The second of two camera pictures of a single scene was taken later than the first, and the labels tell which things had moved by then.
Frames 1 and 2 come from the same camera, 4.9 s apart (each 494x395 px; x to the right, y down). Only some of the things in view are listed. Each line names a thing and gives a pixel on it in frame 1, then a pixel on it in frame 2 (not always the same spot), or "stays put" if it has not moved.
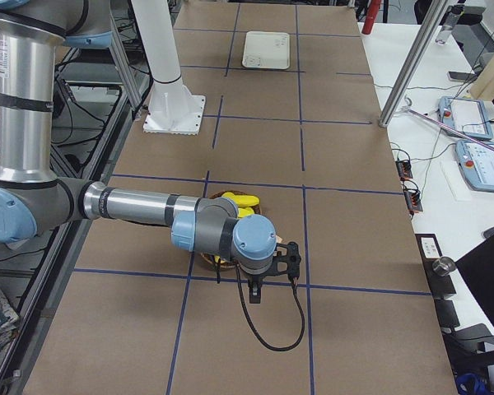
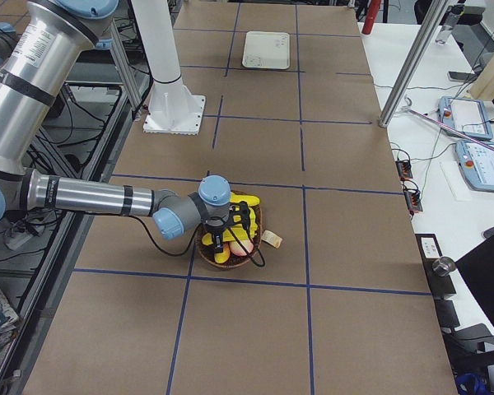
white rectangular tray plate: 267,50 stays put
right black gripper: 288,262 -> 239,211
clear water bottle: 449,20 stays put
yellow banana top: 241,200 stays put
